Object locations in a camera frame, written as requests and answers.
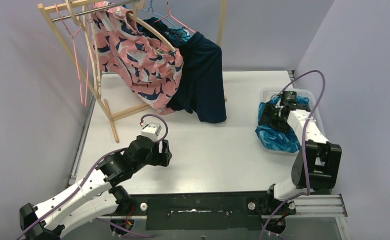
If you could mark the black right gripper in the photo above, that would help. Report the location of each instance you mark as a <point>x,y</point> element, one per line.
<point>269,109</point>

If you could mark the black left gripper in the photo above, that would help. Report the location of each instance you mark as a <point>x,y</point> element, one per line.
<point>163,154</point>

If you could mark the blue shark print shorts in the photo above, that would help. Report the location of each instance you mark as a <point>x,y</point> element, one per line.
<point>274,140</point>

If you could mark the pink floral shorts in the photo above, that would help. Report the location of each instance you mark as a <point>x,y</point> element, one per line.
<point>148,66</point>

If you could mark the wooden hanger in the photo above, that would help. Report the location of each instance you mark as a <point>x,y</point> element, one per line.
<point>138,5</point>
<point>86,24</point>

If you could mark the wooden hanger front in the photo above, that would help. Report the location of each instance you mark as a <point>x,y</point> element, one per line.
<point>86,24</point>

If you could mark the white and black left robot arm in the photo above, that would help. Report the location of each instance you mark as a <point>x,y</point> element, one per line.
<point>99,193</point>

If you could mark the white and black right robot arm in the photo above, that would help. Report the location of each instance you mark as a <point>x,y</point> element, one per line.
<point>286,124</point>

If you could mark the navy blue shorts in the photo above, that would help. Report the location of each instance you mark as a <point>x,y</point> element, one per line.
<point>201,86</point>

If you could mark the white plastic basket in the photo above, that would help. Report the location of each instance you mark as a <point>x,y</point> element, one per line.
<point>303,97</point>

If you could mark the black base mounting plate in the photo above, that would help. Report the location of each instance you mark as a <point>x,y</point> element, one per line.
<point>209,211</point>

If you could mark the wooden clothes rack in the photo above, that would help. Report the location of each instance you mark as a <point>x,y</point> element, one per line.
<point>59,12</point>

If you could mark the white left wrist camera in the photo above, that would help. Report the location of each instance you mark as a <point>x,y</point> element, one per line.
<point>151,130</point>

